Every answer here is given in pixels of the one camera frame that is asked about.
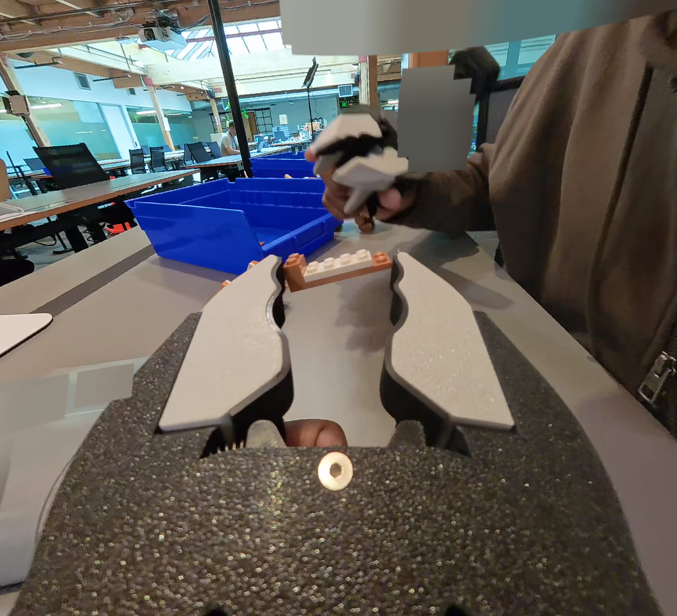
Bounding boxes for brown toy brick model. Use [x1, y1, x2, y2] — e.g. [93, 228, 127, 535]
[221, 259, 263, 290]

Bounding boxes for dark desk cable flap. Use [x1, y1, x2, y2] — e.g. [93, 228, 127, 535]
[32, 243, 155, 316]

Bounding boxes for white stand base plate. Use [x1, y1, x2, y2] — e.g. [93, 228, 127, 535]
[0, 313, 54, 358]

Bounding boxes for black panel on tall stand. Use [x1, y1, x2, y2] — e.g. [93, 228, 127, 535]
[303, 58, 319, 141]

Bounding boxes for grey instruction booklet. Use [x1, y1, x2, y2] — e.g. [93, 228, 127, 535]
[0, 417, 112, 587]

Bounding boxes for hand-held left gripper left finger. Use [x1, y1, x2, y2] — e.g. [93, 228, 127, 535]
[159, 255, 293, 433]

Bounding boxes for long office table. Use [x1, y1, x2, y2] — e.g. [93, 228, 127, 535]
[0, 169, 202, 233]

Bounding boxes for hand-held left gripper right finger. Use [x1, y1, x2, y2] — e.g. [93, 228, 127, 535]
[381, 251, 515, 431]

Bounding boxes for grey desk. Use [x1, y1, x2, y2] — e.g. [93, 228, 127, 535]
[0, 225, 677, 616]

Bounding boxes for long orange studded plate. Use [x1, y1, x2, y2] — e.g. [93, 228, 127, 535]
[283, 250, 393, 293]

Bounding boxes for blue plastic bin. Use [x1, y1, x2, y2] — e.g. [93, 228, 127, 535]
[250, 151, 326, 179]
[125, 177, 343, 274]

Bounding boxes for person's right forearm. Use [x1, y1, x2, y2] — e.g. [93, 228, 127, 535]
[407, 145, 498, 233]

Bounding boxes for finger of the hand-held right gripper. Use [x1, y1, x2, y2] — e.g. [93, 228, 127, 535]
[309, 114, 383, 162]
[313, 146, 410, 189]

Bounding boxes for person's right hand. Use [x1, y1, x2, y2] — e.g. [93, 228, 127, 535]
[306, 148, 419, 225]

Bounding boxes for white studded plate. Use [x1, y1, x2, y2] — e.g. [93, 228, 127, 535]
[304, 250, 373, 278]

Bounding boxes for white ceiling projector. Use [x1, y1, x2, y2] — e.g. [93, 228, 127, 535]
[139, 18, 186, 49]

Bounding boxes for black pole with ridged disc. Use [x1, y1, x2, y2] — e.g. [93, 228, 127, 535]
[193, 0, 252, 178]

